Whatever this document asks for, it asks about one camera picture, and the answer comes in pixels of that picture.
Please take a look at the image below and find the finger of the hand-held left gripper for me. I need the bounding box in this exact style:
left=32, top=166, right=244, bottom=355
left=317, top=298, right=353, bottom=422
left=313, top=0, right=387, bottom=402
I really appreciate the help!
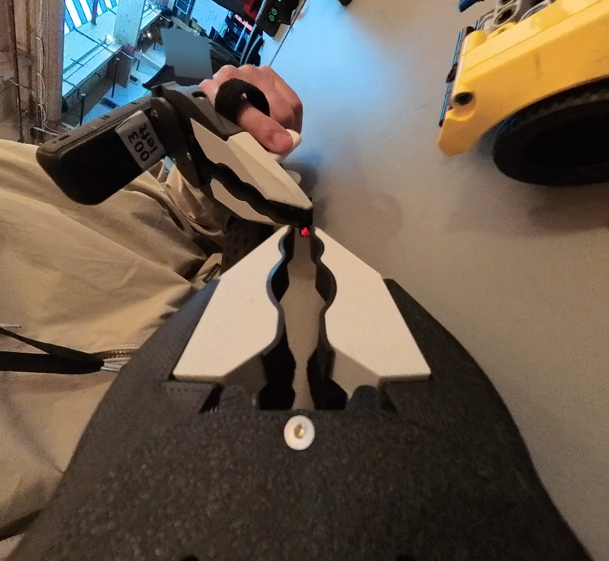
left=209, top=177, right=306, bottom=228
left=189, top=118, right=314, bottom=214

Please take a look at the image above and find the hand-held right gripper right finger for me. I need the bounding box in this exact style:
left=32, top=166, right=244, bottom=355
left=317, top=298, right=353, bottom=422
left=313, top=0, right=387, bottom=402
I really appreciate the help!
left=307, top=228, right=432, bottom=410

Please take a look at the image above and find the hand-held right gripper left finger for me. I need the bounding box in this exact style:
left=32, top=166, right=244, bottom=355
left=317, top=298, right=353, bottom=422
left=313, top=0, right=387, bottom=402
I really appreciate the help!
left=173, top=226, right=298, bottom=410

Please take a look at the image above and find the yellow toy car model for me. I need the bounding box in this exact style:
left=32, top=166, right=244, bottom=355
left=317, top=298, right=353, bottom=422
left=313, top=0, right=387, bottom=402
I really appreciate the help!
left=437, top=0, right=609, bottom=186

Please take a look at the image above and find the person's left forearm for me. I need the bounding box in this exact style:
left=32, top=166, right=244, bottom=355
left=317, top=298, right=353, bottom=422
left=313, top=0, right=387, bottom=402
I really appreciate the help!
left=128, top=157, right=239, bottom=286

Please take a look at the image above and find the grey desk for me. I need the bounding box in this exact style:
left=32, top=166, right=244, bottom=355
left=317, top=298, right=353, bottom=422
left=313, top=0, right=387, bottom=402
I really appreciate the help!
left=205, top=0, right=609, bottom=561

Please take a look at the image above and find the person's left hand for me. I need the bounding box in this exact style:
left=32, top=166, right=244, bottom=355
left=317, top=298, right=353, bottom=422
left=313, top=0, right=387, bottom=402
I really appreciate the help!
left=196, top=63, right=305, bottom=155

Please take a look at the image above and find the person's beige jacket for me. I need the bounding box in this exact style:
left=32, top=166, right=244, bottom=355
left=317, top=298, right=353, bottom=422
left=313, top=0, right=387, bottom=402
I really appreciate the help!
left=0, top=138, right=229, bottom=561

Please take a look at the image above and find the black device green display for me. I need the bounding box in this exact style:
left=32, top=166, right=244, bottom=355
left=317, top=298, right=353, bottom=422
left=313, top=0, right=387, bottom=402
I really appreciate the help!
left=255, top=0, right=305, bottom=39

